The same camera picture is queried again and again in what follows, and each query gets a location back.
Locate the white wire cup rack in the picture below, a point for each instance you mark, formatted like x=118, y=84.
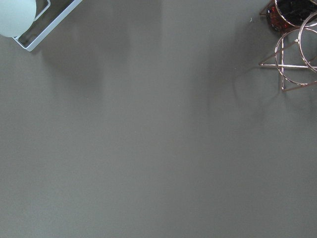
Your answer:
x=49, y=14

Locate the front tea bottle in rack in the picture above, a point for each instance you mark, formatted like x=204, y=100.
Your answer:
x=285, y=15

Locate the mint green cup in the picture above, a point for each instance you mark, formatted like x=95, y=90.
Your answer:
x=16, y=16

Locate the copper wire bottle rack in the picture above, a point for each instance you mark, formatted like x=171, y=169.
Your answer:
x=294, y=55

